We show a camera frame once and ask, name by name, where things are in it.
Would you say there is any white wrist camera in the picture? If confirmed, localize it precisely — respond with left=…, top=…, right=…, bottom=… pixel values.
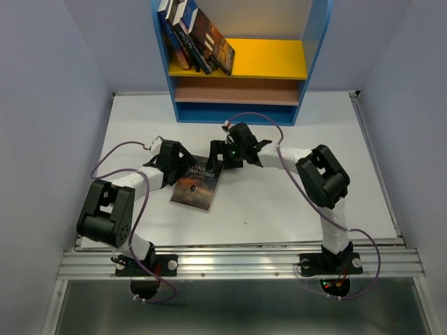
left=222, top=120, right=234, bottom=144
left=143, top=135, right=164, bottom=155

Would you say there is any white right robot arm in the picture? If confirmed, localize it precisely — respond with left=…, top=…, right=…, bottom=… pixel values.
left=207, top=122, right=353, bottom=277

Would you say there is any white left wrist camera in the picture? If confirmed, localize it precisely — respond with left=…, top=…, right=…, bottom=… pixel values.
left=143, top=135, right=164, bottom=155

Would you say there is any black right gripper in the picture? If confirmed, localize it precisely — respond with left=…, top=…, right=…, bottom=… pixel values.
left=203, top=140, right=244, bottom=171

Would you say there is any Three Days to See book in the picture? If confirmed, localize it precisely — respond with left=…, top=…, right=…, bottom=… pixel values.
left=168, top=1, right=202, bottom=73

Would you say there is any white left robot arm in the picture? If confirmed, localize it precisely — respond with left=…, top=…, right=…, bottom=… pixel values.
left=76, top=136, right=196, bottom=276

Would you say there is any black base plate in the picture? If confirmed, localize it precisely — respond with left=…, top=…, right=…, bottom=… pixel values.
left=110, top=254, right=178, bottom=277
left=298, top=253, right=363, bottom=277

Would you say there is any blue bookshelf with coloured shelves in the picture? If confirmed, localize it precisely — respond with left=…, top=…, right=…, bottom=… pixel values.
left=151, top=1, right=333, bottom=126

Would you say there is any Jane Eyre blue book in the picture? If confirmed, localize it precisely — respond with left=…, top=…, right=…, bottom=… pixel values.
left=157, top=1, right=192, bottom=70

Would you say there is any aluminium rail frame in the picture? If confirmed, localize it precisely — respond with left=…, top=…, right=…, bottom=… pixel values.
left=43, top=92, right=443, bottom=334

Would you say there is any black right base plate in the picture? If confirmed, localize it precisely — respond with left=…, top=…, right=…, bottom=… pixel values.
left=298, top=253, right=363, bottom=277

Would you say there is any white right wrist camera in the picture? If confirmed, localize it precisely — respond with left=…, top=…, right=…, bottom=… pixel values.
left=222, top=120, right=234, bottom=144

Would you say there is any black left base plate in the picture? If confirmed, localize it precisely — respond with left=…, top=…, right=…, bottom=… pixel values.
left=110, top=254, right=178, bottom=277

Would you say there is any Kate DiCamillo dark book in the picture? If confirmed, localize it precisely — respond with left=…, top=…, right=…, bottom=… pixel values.
left=188, top=8, right=235, bottom=76

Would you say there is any dark purple cover book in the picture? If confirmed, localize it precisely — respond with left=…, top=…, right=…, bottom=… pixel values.
left=170, top=155, right=223, bottom=211

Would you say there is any Animal Farm book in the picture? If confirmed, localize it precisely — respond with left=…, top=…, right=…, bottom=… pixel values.
left=179, top=0, right=210, bottom=70

